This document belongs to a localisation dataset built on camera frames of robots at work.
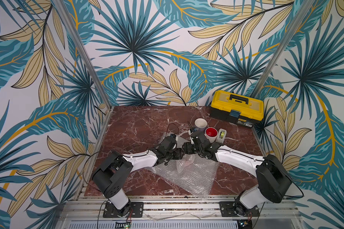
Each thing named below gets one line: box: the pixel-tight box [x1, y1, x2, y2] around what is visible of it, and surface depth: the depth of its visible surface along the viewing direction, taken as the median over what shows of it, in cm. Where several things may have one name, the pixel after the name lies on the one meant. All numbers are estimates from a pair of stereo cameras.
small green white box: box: [215, 127, 227, 144], surface depth 100 cm
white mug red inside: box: [204, 126, 219, 143], surface depth 99 cm
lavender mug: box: [194, 117, 208, 132], surface depth 103 cm
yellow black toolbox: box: [209, 90, 265, 128], surface depth 102 cm
